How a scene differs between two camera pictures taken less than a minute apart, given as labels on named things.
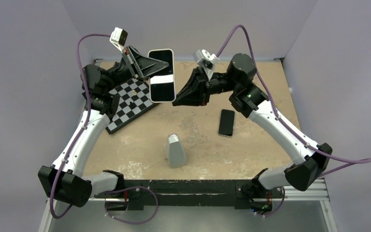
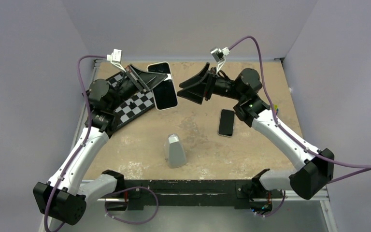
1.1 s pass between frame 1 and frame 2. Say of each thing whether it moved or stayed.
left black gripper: moved
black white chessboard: stayed
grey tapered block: stayed
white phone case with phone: moved
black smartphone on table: stayed
